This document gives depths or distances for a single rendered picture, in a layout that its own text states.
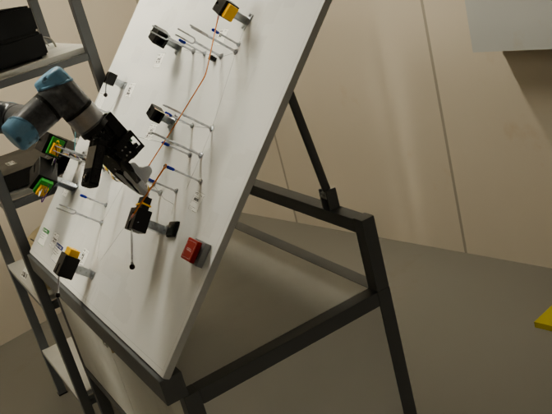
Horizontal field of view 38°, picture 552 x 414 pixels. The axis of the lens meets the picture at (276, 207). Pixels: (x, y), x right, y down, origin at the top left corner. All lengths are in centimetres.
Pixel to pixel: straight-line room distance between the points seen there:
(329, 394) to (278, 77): 80
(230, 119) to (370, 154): 220
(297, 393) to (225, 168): 58
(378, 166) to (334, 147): 30
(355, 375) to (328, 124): 232
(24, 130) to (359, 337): 95
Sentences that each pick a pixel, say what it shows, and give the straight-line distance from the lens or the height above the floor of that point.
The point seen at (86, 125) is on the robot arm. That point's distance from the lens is 185.
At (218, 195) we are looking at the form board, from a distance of 183.
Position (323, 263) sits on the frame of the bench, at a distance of 225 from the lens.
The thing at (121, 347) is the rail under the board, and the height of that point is 86.
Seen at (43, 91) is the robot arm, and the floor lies 150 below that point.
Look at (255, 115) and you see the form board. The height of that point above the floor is 132.
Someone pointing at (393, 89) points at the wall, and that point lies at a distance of 383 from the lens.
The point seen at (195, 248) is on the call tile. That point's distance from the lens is 177.
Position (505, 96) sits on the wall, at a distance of 348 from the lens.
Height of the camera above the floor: 175
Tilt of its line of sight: 20 degrees down
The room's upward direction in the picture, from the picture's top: 15 degrees counter-clockwise
